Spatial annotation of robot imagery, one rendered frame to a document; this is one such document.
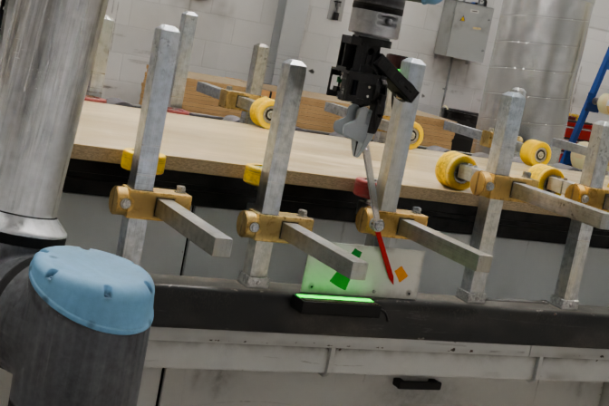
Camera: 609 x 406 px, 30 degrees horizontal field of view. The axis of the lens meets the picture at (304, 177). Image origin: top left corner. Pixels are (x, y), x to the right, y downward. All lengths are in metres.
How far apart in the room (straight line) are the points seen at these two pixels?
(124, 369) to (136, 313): 0.07
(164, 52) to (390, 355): 0.80
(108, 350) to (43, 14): 0.42
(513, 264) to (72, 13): 1.53
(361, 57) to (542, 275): 0.96
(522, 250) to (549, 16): 3.51
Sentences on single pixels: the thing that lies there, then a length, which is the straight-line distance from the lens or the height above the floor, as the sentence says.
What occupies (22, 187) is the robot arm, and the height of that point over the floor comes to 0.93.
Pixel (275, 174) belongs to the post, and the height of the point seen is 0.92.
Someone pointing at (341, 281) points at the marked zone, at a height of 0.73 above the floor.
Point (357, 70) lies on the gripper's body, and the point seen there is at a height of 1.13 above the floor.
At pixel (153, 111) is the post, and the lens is 1.97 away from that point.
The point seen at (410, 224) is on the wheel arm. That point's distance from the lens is 2.18.
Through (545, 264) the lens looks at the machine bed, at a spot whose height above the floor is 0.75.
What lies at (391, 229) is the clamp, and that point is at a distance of 2.21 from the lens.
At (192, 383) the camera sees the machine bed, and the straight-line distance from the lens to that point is 2.42.
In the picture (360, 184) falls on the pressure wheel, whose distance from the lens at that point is 2.31.
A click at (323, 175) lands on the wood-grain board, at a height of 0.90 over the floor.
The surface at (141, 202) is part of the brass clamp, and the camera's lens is 1.98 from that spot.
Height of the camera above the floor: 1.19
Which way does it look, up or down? 8 degrees down
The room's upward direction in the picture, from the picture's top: 11 degrees clockwise
